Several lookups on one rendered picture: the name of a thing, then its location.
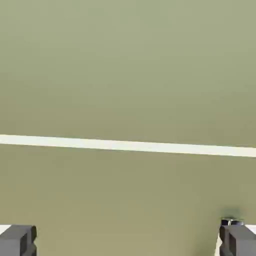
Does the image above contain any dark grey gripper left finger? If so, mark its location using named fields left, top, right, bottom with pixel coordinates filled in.
left=0, top=224, right=38, bottom=256

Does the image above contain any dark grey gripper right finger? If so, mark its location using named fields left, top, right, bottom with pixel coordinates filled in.
left=219, top=224, right=256, bottom=256

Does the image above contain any green cabinet door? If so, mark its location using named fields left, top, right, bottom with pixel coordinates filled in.
left=0, top=0, right=256, bottom=149
left=0, top=143, right=256, bottom=256

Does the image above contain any shiny metal cabinet handle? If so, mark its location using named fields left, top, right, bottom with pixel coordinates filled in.
left=220, top=217, right=245, bottom=227

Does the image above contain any green cabinet with white frame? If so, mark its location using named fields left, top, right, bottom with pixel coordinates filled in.
left=0, top=134, right=256, bottom=158

